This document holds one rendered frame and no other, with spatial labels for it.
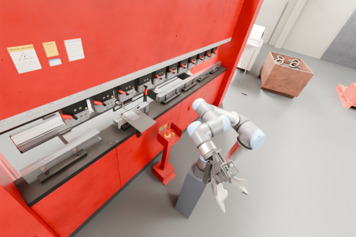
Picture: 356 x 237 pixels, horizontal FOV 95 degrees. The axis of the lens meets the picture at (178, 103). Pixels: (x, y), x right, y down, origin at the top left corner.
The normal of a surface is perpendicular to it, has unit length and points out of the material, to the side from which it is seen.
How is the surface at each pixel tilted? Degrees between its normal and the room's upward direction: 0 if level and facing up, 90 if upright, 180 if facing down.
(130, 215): 0
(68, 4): 90
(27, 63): 90
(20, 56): 90
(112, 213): 0
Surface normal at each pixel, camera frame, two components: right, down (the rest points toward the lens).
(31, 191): 0.15, -0.78
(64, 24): 0.79, 0.47
